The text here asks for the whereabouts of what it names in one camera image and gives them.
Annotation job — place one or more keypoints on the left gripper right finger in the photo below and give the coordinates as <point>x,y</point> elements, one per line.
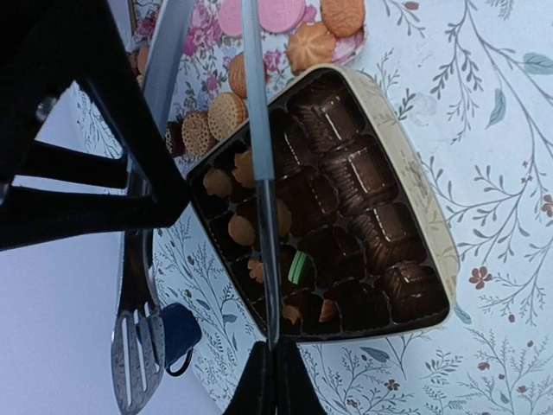
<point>294,388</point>

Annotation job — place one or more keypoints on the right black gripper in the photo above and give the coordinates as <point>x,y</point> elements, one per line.
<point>52,45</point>

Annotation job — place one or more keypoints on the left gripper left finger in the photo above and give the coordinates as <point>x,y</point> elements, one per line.
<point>256,391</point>

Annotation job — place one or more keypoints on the flower cookie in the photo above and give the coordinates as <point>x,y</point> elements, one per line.
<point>292,314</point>
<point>217,182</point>
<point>241,230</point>
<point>256,270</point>

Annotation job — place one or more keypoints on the green macaron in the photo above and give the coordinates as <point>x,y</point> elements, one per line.
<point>298,267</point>

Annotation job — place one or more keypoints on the gold cookie tin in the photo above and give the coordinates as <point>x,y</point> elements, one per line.
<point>376,238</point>

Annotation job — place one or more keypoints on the chocolate sprinkle donut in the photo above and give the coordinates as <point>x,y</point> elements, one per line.
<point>173,139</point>

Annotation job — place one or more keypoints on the dark blue mug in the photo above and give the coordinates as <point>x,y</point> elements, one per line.
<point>182,333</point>

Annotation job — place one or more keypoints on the floral cookie tray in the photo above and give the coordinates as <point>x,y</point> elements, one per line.
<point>322,135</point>

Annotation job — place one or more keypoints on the pink macaron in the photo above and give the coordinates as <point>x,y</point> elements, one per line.
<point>280,16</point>

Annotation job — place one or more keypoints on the swirl butter cookie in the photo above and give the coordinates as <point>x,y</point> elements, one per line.
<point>312,44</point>

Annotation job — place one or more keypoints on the round waffle cookie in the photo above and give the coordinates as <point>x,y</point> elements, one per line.
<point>343,18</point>

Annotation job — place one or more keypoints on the floral tablecloth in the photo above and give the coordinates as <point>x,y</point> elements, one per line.
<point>471,82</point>

